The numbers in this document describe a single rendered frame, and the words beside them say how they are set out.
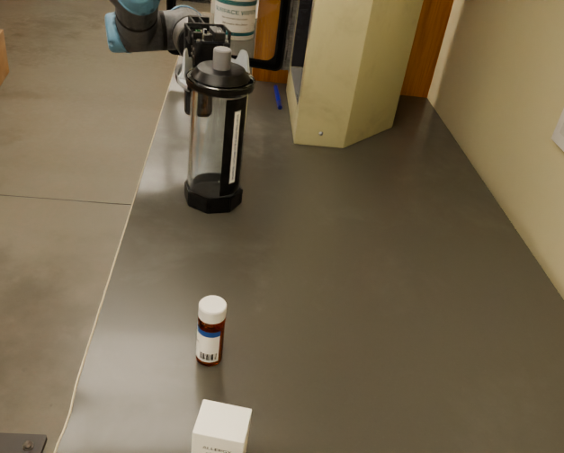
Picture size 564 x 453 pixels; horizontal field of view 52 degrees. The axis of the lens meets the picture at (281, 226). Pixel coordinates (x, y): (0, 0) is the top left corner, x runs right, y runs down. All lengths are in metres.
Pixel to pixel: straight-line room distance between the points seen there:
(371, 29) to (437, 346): 0.65
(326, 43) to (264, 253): 0.48
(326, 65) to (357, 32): 0.09
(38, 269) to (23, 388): 0.59
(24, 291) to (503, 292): 1.77
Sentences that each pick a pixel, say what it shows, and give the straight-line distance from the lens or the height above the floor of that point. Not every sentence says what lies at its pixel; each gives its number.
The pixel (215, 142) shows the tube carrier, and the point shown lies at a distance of 0.93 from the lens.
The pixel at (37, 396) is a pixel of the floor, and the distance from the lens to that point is 1.97.
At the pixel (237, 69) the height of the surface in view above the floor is 1.18.
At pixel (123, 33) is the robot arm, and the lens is 1.16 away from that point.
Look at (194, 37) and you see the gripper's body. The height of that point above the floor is 1.19.
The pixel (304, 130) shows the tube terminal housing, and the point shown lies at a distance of 1.26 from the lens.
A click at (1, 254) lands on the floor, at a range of 2.53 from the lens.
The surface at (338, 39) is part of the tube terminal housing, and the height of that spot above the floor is 1.17.
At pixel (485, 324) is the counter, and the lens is 0.90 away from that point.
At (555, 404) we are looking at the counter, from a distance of 0.84.
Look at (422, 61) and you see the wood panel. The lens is 1.65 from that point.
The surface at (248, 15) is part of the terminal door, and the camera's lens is 1.51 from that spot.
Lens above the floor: 1.49
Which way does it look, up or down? 34 degrees down
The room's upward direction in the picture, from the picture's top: 8 degrees clockwise
